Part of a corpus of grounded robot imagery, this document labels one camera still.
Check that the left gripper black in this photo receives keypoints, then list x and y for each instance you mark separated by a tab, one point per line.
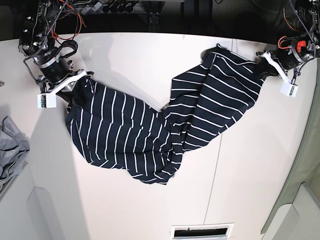
289	55

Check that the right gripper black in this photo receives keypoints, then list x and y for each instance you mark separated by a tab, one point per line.
56	69

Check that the navy white striped t-shirt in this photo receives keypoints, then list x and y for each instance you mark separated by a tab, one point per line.
118	131

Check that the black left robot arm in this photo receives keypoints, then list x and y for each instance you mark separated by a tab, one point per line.
307	27

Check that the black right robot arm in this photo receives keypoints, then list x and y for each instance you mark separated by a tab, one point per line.
51	53

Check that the grey crumpled cloth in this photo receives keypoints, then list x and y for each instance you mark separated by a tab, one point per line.
14	148

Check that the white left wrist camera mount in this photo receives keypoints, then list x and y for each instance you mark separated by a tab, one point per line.
288	87

